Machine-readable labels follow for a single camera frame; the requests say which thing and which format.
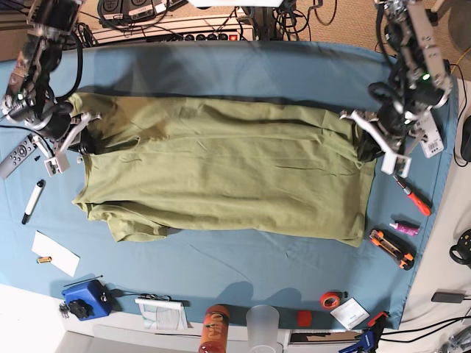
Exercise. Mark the red handled screwdriver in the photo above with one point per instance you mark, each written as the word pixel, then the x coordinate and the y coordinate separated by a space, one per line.
pixel 419 203

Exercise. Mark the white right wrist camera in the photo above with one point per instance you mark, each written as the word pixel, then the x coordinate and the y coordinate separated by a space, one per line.
pixel 57 164

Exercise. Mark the white paper booklet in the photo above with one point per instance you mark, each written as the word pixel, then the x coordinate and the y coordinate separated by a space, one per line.
pixel 162 315

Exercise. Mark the black cable tie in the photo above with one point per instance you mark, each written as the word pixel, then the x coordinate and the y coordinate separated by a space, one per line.
pixel 82 281

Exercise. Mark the grey remote control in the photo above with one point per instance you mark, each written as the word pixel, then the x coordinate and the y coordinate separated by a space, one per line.
pixel 18 155

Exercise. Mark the black power adapter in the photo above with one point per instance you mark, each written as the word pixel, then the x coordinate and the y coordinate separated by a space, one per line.
pixel 448 297

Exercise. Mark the white paper sheet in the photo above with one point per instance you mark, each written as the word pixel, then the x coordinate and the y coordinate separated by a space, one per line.
pixel 62 258

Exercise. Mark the white square card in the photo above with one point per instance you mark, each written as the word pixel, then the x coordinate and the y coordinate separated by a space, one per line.
pixel 350 314

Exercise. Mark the blue box with knob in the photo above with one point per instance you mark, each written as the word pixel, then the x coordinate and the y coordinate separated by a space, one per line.
pixel 88 300

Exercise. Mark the clear plastic bit case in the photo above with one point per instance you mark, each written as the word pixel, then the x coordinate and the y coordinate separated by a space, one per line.
pixel 431 141

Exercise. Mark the blue orange bar clamp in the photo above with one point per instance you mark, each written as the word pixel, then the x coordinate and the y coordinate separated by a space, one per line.
pixel 369 338

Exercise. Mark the orange black utility knife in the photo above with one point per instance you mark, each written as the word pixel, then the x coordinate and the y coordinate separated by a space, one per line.
pixel 401 253

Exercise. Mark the small red block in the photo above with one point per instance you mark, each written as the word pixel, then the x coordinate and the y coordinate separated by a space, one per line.
pixel 304 318

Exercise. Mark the translucent plastic cup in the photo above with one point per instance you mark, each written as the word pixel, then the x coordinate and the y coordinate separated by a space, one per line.
pixel 262 327

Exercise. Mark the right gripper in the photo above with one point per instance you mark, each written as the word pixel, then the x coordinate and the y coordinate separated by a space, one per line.
pixel 58 122

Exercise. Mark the white power strip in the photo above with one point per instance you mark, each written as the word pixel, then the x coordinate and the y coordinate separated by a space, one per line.
pixel 215 27

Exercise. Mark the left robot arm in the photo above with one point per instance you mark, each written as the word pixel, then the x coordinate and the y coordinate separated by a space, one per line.
pixel 419 80

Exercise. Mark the olive green t-shirt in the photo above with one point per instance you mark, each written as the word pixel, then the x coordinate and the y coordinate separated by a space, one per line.
pixel 228 173

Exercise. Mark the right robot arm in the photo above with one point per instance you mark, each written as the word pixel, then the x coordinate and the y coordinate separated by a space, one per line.
pixel 319 75

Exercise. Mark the small yellow battery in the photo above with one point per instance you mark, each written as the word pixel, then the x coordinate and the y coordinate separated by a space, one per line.
pixel 44 259

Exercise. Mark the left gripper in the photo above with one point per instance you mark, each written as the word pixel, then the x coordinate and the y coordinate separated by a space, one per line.
pixel 398 132

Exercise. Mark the white black marker pen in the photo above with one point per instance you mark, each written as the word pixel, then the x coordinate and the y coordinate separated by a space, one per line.
pixel 33 200

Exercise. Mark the orange drink bottle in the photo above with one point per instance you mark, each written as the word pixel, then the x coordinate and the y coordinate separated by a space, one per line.
pixel 215 330

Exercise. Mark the orange tape roll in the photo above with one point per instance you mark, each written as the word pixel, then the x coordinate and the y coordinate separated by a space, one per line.
pixel 331 300

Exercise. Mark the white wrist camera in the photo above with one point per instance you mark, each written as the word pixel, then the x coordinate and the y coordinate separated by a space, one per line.
pixel 396 164
pixel 57 164

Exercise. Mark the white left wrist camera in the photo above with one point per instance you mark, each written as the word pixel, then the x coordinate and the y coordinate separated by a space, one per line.
pixel 396 164

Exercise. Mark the purple glue tube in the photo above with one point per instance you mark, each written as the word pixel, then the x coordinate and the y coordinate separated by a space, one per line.
pixel 405 229

